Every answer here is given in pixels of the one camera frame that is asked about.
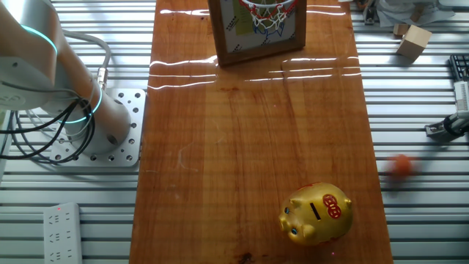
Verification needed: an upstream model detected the small orange basketball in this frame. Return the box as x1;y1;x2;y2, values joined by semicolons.
387;153;415;181

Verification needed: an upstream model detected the large wooden board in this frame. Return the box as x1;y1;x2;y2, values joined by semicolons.
128;0;395;264

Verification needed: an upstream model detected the wooden framed backboard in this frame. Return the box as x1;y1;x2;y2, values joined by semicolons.
207;0;308;68

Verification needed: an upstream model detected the gold piggy bank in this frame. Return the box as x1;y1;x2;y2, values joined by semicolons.
278;181;355;246

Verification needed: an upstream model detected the white hoop with net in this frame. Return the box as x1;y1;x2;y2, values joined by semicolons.
237;0;299;31

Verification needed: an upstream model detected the small wooden block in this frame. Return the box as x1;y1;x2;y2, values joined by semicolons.
392;22;411;37

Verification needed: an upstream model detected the large wooden cube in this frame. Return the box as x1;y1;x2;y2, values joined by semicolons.
396;24;434;63

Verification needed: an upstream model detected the white power strip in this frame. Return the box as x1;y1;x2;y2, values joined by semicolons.
43;202;84;264

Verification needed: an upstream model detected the grey crumpled cloth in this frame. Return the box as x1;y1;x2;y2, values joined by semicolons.
374;0;457;28

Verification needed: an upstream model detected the black keyboard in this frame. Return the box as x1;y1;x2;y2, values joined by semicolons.
448;54;469;83

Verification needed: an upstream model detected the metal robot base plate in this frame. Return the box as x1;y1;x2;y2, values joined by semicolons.
48;87;147;168

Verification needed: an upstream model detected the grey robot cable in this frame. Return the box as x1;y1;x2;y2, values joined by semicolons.
62;29;112;91

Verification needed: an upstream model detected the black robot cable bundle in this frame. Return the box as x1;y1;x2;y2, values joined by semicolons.
0;98;97;165

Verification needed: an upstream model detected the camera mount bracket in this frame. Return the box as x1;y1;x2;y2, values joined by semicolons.
424;111;469;142

